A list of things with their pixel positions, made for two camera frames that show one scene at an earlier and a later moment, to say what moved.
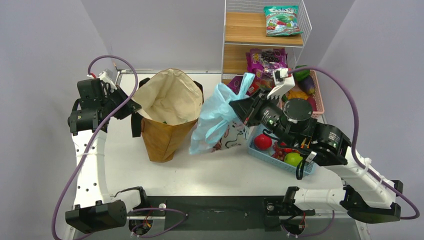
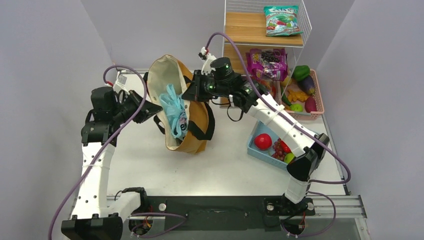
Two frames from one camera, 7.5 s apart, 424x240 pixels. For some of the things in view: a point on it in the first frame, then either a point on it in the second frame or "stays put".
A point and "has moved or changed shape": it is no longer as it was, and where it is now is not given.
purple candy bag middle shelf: [263, 62] stays put
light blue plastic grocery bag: [217, 126] → [174, 107]
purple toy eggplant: [307, 84] stays put
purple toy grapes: [279, 153] stays put
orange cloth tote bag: [170, 105] has moved or changed shape
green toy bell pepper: [300, 75] stays put
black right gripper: [244, 107] → [194, 92]
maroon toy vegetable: [312, 100] stays put
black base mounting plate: [221, 213] stays put
